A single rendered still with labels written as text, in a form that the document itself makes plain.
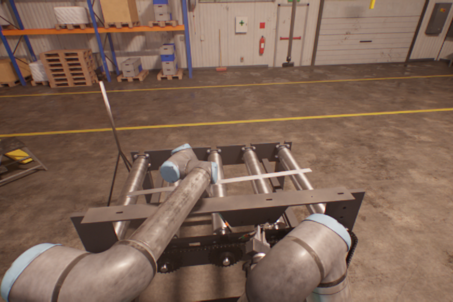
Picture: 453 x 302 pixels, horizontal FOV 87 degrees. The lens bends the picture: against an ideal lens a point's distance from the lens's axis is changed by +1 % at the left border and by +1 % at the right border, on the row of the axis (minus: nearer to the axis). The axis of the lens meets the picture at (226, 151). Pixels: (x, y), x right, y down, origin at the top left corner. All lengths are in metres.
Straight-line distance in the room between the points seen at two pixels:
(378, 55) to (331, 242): 11.81
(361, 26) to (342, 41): 0.84
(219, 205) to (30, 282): 0.69
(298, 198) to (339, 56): 10.40
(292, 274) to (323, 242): 0.10
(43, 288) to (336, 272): 0.58
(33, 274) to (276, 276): 0.46
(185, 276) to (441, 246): 2.34
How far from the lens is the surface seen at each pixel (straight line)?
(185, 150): 1.09
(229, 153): 2.04
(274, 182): 1.86
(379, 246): 2.77
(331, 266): 0.63
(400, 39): 12.70
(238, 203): 1.08
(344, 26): 11.25
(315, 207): 1.53
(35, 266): 0.62
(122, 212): 1.15
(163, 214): 0.68
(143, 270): 0.57
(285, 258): 0.56
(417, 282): 2.67
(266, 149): 2.08
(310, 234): 0.60
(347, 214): 1.37
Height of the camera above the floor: 1.89
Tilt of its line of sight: 30 degrees down
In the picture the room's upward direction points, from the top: 1 degrees counter-clockwise
